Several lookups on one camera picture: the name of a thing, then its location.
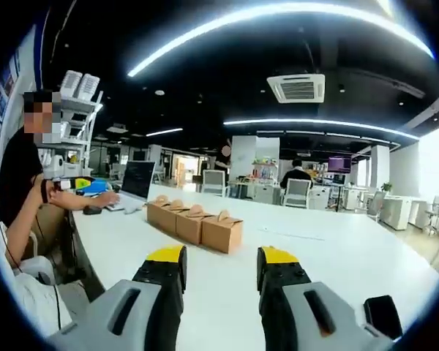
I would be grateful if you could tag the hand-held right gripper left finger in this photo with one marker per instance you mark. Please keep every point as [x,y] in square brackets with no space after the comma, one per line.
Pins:
[146,314]

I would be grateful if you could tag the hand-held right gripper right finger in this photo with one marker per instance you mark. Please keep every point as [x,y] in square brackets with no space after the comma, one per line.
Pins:
[296,314]

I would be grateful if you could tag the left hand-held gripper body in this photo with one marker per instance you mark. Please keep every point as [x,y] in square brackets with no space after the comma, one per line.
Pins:
[66,184]

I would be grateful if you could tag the person's left hand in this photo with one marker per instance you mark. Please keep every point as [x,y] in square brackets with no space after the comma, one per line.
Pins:
[51,192]

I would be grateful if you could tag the blue plastic tray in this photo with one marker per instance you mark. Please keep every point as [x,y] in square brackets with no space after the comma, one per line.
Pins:
[100,185]

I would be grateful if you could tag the black computer mouse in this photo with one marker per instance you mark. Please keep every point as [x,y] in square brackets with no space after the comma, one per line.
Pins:
[92,210]

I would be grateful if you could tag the silver laptop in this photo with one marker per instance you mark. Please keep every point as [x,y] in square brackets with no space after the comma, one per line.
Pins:
[137,181]

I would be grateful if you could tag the white lumpy object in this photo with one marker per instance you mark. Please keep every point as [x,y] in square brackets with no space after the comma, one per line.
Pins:
[133,210]

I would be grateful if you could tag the white shelf rack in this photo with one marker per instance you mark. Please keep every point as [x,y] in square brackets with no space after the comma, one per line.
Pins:
[80,101]

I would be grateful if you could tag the black smartphone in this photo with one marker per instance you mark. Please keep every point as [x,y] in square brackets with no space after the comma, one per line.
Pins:
[383,316]

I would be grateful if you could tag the short ceiling light strip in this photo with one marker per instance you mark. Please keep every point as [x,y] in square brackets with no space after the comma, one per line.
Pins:
[164,132]

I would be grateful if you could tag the stack of white trays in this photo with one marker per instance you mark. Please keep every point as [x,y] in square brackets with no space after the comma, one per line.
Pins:
[89,86]
[71,83]

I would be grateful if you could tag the person's white clothing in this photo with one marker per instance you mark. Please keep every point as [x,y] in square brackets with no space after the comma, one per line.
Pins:
[29,303]

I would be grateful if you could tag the white office chair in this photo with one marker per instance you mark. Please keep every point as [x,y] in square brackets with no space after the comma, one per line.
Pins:
[296,192]

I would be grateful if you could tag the grey office chair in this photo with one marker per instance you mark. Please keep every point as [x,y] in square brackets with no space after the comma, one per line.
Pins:
[214,181]

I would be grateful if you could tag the white desk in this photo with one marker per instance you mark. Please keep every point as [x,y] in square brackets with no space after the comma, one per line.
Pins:
[400,212]

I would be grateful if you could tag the colourful display shelf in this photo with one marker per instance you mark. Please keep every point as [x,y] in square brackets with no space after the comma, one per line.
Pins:
[265,168]

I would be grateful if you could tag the potted plant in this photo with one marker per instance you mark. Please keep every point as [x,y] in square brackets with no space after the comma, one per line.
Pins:
[386,187]

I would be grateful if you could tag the purple screen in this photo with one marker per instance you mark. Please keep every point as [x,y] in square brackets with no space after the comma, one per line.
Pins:
[339,164]

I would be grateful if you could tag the curved ceiling light strip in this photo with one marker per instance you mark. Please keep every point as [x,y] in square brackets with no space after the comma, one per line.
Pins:
[314,122]

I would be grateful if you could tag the ceiling air conditioner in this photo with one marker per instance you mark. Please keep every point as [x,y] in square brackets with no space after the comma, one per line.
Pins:
[296,88]

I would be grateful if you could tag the long ceiling light strip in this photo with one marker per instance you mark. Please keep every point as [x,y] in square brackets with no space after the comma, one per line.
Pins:
[278,16]

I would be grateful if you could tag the wall poster board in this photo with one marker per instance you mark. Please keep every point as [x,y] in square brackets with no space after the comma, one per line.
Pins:
[1,98]

